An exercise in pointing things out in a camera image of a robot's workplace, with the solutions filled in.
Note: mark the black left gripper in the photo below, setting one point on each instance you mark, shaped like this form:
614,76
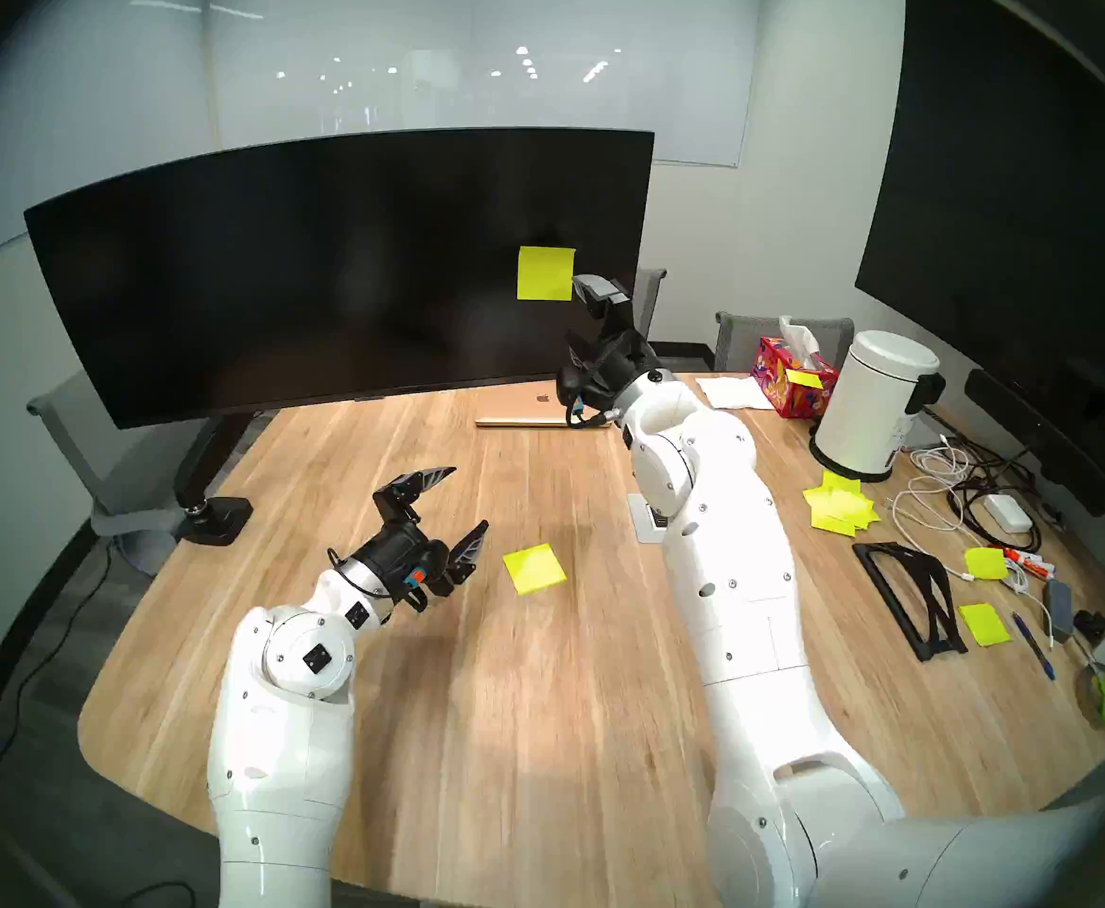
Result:
396,561

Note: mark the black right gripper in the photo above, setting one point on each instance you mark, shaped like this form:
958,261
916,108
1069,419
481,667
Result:
609,372

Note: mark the single yellow sticky note sheet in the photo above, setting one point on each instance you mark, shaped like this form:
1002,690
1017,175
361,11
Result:
545,272

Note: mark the yellow sticky note pad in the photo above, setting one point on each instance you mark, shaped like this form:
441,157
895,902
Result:
533,568

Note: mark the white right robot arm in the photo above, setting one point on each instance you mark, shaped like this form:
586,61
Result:
732,584

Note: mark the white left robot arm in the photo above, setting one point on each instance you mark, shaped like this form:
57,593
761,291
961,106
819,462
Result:
278,774

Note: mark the small yellow sticky note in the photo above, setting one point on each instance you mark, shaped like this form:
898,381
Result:
803,378

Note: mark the black curved computer monitor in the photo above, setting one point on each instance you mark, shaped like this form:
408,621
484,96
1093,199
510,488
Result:
325,272

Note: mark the crumpled yellow sticky note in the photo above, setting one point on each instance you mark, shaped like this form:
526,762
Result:
985,564

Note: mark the flat yellow sticky note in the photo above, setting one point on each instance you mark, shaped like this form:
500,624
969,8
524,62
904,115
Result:
984,624

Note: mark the grey mesh office chair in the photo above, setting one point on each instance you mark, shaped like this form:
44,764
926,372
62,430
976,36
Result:
654,301
89,462
741,340

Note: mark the rose gold closed laptop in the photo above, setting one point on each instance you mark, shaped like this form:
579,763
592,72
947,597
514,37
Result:
514,407

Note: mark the white paper napkin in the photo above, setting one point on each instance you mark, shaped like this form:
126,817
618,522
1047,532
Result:
732,392

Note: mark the colourful floral tissue box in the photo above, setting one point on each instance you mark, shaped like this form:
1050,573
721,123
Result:
784,395

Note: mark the white cylindrical trash bin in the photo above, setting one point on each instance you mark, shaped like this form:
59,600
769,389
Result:
864,410

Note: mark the pile of loose yellow notes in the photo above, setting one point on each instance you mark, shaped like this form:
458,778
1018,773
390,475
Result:
836,511

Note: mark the white power adapter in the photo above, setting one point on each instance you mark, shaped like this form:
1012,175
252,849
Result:
1008,513

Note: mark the white and orange marker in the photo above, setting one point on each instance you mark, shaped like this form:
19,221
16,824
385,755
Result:
1030,563

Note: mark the blue pen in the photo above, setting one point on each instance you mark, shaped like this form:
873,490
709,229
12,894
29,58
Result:
1033,645

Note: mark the grey whiteboard eraser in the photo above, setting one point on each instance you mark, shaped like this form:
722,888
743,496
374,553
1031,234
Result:
1060,608

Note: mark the small black clip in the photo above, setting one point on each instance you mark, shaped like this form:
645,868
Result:
1091,624

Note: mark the white wall whiteboard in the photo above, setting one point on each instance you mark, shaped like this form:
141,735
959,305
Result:
666,102

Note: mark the large black wall television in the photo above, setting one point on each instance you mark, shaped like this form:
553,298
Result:
1025,206

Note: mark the black laptop stand frame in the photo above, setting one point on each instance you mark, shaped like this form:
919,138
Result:
940,649

